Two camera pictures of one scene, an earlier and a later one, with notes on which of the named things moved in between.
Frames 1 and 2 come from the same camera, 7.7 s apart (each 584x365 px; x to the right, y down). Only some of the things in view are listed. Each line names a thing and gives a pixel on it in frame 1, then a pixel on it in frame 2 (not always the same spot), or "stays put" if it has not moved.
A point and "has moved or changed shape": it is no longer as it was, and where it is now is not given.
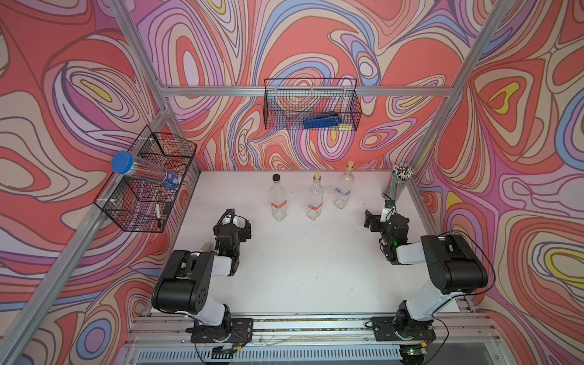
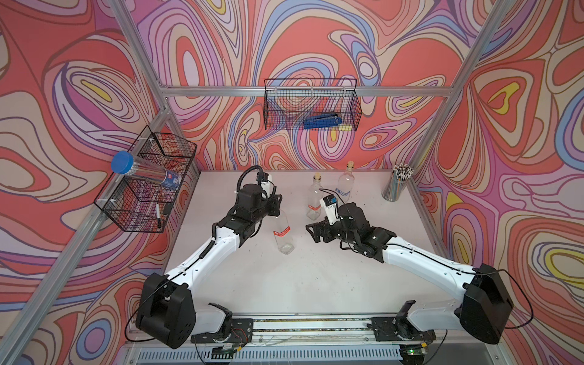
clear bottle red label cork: [315, 197] stays put
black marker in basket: [158, 216] stays put
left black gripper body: [240, 237] -> [265, 208]
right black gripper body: [378, 226] -> [349, 236]
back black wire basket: [287, 102] stays put
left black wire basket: [135, 204] stays put
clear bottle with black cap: [278, 198] has moved or changed shape
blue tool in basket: [325, 120] stays put
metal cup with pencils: [401, 174] stays put
